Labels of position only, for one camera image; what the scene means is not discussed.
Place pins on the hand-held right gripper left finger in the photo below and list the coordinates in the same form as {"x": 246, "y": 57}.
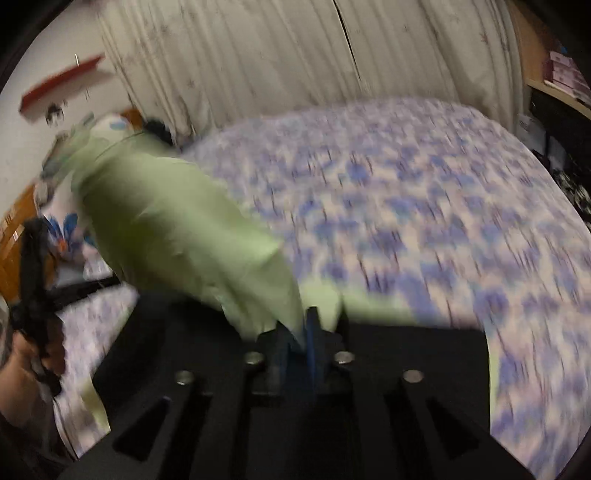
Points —
{"x": 281, "y": 344}

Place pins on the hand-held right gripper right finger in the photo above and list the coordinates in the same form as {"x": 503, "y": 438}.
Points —
{"x": 314, "y": 344}

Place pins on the green and black jacket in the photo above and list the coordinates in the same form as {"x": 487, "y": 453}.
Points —
{"x": 175, "y": 221}

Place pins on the person's left hand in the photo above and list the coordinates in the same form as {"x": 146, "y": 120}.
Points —
{"x": 23, "y": 374}

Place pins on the wooden headboard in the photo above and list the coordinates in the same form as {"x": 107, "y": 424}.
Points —
{"x": 14, "y": 258}

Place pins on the folded blue flower blanket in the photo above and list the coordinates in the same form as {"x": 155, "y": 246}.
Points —
{"x": 69, "y": 230}

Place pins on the purple floral bed sheet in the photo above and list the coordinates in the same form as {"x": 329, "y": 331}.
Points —
{"x": 415, "y": 207}

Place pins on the white curtain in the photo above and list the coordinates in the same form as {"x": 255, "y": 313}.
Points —
{"x": 254, "y": 60}

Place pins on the black cabinet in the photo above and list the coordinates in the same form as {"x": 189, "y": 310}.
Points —
{"x": 554, "y": 134}

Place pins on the stack of pink boxes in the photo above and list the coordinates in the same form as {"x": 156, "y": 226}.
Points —
{"x": 565, "y": 76}

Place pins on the wooden shelf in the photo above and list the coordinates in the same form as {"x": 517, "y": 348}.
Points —
{"x": 531, "y": 46}

